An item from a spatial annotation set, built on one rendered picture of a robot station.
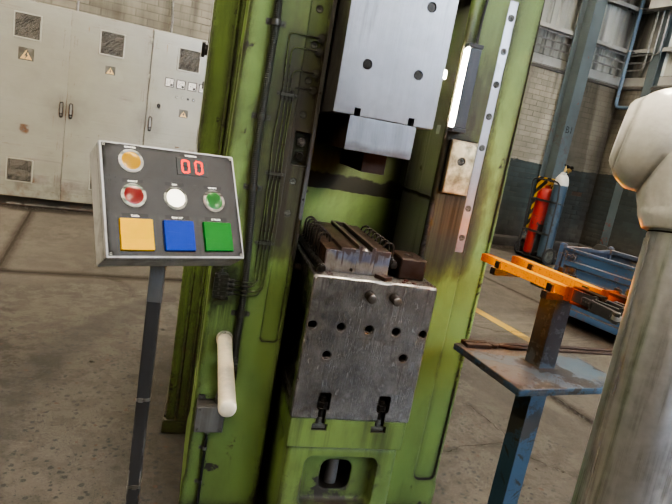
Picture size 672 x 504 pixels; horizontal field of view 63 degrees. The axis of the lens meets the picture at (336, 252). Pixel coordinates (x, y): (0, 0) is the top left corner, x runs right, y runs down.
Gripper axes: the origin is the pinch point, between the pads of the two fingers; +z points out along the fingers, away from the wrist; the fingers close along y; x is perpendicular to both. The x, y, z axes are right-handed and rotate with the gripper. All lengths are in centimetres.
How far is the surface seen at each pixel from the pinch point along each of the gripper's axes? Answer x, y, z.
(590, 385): -26.2, 17.3, 6.2
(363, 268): -9, -35, 50
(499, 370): -26.2, -6.3, 16.0
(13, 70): 37, -194, 575
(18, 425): -102, -130, 129
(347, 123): 32, -47, 53
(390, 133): 31, -35, 50
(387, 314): -21, -28, 43
